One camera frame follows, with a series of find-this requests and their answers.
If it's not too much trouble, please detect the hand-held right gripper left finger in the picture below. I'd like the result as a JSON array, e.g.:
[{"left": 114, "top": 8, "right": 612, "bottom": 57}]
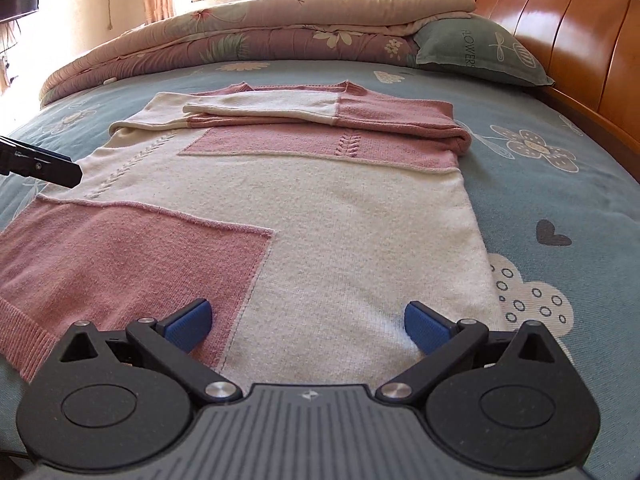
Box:
[{"left": 60, "top": 299, "right": 242, "bottom": 405}]

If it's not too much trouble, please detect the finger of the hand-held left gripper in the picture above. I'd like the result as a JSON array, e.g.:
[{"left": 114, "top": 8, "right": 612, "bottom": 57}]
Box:
[{"left": 0, "top": 135, "right": 83, "bottom": 189}]

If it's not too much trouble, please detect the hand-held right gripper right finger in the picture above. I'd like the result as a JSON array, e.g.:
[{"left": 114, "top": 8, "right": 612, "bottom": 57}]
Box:
[{"left": 376, "top": 302, "right": 558, "bottom": 405}]

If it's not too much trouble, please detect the pink and white knit sweater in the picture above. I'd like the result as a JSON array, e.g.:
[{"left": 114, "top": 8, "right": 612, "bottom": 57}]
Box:
[{"left": 0, "top": 80, "right": 506, "bottom": 386}]

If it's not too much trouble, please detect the blue floral bed sheet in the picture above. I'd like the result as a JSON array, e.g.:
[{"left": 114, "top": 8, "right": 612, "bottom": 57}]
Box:
[{"left": 0, "top": 57, "right": 640, "bottom": 480}]

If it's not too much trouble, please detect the folded floral quilt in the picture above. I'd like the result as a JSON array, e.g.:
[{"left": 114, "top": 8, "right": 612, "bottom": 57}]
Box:
[{"left": 39, "top": 0, "right": 476, "bottom": 108}]

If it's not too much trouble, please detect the grey-green printed pillow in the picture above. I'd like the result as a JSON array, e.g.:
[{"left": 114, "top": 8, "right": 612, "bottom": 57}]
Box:
[{"left": 412, "top": 12, "right": 556, "bottom": 88}]

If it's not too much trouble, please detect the wooden headboard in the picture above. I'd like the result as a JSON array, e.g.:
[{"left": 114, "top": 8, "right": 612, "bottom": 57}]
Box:
[{"left": 470, "top": 0, "right": 640, "bottom": 181}]

